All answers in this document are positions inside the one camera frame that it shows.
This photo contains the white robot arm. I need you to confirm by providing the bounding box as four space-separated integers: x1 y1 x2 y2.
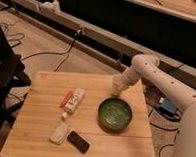
112 54 196 157

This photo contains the white wrapped packet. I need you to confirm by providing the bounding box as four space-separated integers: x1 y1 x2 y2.
50 122 69 145

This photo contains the orange marker pen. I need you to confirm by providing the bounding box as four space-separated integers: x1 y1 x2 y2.
60 90 74 108

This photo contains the white tube with cap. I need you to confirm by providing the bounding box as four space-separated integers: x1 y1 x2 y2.
61 88 85 120

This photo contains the black floor cable left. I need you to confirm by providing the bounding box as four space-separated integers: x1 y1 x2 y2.
0 21 85 75

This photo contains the green ceramic bowl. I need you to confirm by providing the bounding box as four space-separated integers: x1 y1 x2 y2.
97 98 133 130

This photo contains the black phone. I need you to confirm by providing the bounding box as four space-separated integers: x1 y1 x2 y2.
67 131 89 153

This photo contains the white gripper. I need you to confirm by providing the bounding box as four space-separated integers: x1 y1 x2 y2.
120 70 136 93

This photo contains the blue power box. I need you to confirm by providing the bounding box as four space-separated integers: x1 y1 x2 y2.
159 97 178 116

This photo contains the white object on ledge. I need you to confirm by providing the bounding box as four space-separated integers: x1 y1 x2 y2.
40 0 61 12

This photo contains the wooden table board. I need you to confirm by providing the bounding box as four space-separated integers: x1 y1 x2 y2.
1 71 155 157

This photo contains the black stand left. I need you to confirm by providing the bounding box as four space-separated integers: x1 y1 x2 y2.
0 13 36 157

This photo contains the black floor cables right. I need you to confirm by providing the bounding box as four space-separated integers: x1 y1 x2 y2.
145 104 186 157

